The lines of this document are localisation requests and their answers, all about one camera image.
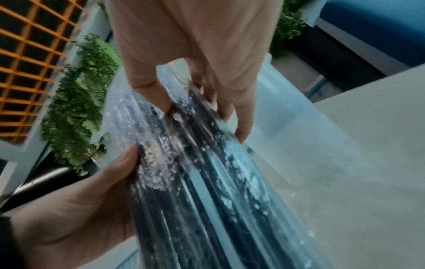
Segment person's left hand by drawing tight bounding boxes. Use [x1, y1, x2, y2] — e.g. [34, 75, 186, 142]
[9, 144, 140, 269]

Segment person's right hand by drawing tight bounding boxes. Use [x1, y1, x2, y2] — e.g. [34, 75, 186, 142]
[105, 0, 283, 144]

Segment clear bag of dark items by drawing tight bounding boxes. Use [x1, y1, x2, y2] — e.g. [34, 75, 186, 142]
[100, 62, 329, 269]

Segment black metal pipe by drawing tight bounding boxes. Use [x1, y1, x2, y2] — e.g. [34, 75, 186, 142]
[0, 165, 73, 212]

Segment green leafy plant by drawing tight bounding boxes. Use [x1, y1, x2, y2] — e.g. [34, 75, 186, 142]
[40, 33, 121, 177]
[269, 0, 310, 59]

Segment clear plastic storage box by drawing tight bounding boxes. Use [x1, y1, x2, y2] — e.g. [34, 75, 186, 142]
[239, 54, 376, 200]

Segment orange lattice panel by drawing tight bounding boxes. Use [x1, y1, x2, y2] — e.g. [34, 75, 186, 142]
[0, 0, 91, 144]

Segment blue sofa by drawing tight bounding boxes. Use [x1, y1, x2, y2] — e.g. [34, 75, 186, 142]
[315, 0, 425, 77]

